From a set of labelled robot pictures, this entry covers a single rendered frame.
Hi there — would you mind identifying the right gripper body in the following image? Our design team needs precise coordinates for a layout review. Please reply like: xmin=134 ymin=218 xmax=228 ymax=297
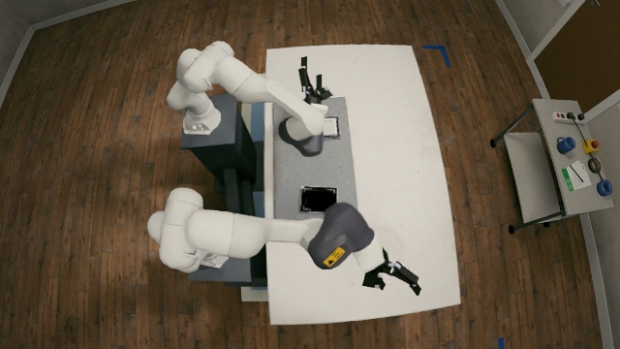
xmin=372 ymin=247 xmax=392 ymax=272

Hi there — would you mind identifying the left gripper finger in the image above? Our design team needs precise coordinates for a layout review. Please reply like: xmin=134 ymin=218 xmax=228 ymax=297
xmin=298 ymin=56 xmax=316 ymax=95
xmin=316 ymin=74 xmax=323 ymax=94

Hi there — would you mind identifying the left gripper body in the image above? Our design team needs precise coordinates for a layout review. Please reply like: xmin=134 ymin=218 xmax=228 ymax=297
xmin=303 ymin=87 xmax=322 ymax=105

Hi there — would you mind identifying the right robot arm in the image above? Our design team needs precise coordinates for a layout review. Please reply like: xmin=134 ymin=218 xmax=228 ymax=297
xmin=147 ymin=188 xmax=385 ymax=289

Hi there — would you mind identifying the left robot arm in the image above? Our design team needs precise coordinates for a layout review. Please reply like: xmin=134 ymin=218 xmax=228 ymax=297
xmin=167 ymin=41 xmax=327 ymax=157

